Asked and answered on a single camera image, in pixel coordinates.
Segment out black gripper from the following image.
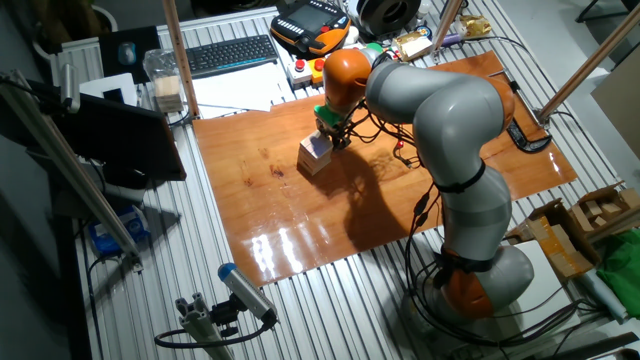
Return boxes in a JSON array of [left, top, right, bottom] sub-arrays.
[[319, 122, 353, 152]]

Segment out yellow box red button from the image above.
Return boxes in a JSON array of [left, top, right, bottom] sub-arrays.
[[307, 57, 327, 86]]

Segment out white box red button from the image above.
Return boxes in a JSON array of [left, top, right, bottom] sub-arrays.
[[286, 58, 314, 90]]

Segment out glossy wood grain mat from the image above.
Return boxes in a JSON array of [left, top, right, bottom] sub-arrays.
[[192, 49, 579, 288]]

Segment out white paper sheets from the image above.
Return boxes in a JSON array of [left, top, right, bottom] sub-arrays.
[[191, 60, 296, 120]]

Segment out white gold snack box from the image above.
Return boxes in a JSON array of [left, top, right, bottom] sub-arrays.
[[392, 30, 434, 64]]

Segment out orange black teach pendant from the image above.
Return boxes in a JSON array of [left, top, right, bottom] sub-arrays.
[[269, 0, 352, 56]]

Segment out black filament spool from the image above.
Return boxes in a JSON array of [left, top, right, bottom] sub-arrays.
[[357, 0, 424, 37]]

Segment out black computer keyboard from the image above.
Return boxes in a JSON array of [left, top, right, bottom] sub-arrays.
[[185, 33, 280, 79]]

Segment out gold snack packet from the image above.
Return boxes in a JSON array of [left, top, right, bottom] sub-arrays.
[[458, 14, 494, 37]]

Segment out plastic bag of wooden blocks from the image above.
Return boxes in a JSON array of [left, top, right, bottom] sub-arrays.
[[142, 48, 186, 114]]

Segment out black mouse pad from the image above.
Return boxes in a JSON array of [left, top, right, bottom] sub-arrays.
[[98, 25, 162, 84]]

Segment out black monitor panel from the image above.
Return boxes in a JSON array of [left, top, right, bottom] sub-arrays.
[[27, 79, 188, 182]]

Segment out grey computer mouse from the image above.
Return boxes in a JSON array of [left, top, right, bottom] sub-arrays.
[[117, 41, 137, 67]]

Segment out short aluminium profile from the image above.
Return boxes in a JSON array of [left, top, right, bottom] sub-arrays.
[[174, 292, 236, 360]]

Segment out flat cardboard box yellow tape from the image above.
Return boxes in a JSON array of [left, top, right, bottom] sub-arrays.
[[504, 197, 601, 281]]

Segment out white box black square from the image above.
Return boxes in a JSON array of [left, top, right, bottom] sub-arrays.
[[78, 72, 139, 107]]

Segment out blue plastic package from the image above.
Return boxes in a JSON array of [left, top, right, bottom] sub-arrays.
[[88, 203, 151, 257]]

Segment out open cardboard box with blocks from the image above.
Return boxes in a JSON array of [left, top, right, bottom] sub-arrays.
[[554, 182, 640, 241]]

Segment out white base board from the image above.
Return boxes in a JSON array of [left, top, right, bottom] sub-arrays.
[[499, 239, 581, 346]]

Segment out beige cardboard panel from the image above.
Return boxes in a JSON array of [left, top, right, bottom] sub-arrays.
[[591, 54, 640, 161]]

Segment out white paper roll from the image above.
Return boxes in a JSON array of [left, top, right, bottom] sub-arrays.
[[579, 269, 629, 324]]

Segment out green cloth bag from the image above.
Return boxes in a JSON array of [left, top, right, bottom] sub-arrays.
[[596, 234, 640, 320]]

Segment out wooden frame pole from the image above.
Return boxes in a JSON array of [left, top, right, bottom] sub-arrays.
[[160, 0, 201, 120], [432, 0, 464, 51], [537, 3, 640, 125]]

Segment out silver camera blue cap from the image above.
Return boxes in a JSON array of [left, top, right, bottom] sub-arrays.
[[217, 262, 279, 331]]

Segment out black camera cable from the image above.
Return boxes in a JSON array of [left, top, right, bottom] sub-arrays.
[[153, 319, 276, 350]]

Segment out silver mounted camera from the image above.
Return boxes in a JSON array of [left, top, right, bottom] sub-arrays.
[[59, 62, 81, 115]]

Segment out aluminium frame bar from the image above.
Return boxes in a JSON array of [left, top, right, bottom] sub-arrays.
[[0, 69, 145, 274]]

